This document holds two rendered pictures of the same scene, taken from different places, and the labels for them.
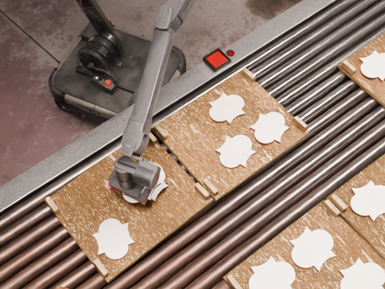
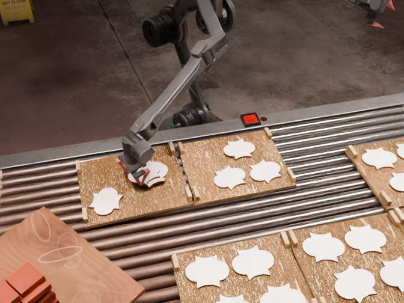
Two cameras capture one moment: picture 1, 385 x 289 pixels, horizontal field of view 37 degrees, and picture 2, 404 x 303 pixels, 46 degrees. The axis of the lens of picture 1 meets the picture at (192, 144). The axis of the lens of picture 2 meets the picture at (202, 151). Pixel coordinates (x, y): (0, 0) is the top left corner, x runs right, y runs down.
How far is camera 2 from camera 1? 0.67 m
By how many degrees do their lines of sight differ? 21
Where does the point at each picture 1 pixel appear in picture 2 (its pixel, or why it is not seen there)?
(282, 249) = (228, 254)
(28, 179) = (74, 149)
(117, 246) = (105, 206)
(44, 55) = not seen: hidden behind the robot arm
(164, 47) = (192, 68)
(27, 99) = not seen: hidden behind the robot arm
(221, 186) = (205, 196)
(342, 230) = (285, 260)
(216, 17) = not seen: hidden behind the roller
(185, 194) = (175, 192)
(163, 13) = (199, 45)
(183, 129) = (199, 152)
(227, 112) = (238, 151)
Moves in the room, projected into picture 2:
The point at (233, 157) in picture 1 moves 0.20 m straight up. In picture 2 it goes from (225, 181) to (226, 142)
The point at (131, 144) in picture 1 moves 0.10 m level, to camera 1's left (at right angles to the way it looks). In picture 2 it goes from (139, 125) to (115, 118)
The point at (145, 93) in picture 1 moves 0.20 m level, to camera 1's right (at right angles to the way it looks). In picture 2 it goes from (166, 95) to (216, 107)
